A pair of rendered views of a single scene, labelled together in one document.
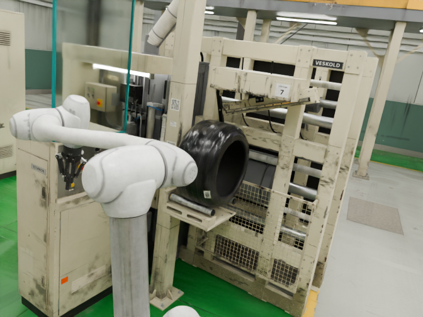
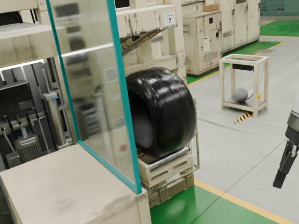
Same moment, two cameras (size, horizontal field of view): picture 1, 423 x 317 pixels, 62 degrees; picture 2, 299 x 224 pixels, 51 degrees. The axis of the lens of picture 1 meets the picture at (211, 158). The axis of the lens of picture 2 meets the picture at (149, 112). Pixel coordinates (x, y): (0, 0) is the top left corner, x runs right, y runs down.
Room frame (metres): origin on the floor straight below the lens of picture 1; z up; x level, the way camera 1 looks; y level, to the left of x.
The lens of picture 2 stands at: (1.40, 1.67, 1.94)
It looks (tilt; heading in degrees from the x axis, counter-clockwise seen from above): 22 degrees down; 297
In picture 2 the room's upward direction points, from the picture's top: 7 degrees counter-clockwise
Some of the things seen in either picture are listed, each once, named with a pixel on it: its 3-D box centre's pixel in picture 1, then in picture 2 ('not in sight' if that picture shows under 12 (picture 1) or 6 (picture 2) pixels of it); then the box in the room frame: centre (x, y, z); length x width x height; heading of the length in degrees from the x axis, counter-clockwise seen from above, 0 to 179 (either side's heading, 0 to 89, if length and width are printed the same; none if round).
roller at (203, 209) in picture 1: (191, 204); (167, 158); (2.14, 0.09, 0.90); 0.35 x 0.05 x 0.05; 59
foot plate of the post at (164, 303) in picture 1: (160, 292); not in sight; (2.37, 0.25, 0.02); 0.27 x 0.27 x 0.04; 59
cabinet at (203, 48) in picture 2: not in sight; (200, 43); (3.39, -4.85, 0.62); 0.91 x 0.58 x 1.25; 69
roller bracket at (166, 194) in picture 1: (182, 190); (131, 160); (2.35, 0.17, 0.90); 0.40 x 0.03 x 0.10; 149
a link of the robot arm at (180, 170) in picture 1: (169, 165); not in sight; (1.00, 0.12, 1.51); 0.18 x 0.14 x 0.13; 51
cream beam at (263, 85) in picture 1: (257, 83); (131, 22); (2.45, -0.24, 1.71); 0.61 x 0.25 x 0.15; 59
